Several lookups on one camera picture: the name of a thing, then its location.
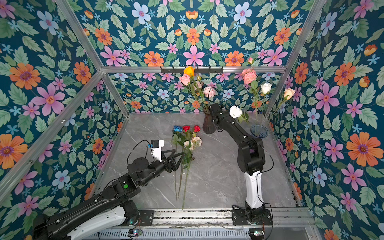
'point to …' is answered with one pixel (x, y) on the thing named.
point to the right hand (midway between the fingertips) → (228, 122)
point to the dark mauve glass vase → (209, 126)
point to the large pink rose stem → (209, 92)
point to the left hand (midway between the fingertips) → (181, 151)
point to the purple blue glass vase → (259, 131)
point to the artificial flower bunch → (185, 139)
